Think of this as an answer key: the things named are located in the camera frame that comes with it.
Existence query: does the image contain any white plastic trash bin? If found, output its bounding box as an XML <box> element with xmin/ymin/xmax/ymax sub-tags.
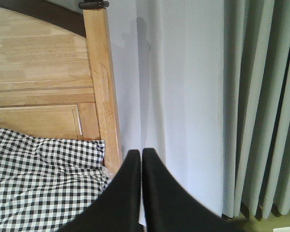
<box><xmin>273</xmin><ymin>226</ymin><xmax>290</xmax><ymax>232</ymax></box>

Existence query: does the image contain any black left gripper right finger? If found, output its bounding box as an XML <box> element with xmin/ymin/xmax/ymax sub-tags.
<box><xmin>142</xmin><ymin>148</ymin><xmax>238</xmax><ymax>232</ymax></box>

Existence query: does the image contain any wooden bed frame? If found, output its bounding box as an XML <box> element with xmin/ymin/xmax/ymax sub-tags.
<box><xmin>0</xmin><ymin>0</ymin><xmax>123</xmax><ymax>174</ymax></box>

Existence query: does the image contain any grey curtain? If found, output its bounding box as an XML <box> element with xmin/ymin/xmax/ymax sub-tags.
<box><xmin>108</xmin><ymin>0</ymin><xmax>290</xmax><ymax>218</ymax></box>

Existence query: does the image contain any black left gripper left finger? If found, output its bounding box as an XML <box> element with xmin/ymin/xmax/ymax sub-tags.
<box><xmin>59</xmin><ymin>150</ymin><xmax>141</xmax><ymax>232</ymax></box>

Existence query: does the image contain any black white checkered bedding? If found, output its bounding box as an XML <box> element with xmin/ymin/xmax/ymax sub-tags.
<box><xmin>0</xmin><ymin>128</ymin><xmax>109</xmax><ymax>232</ymax></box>

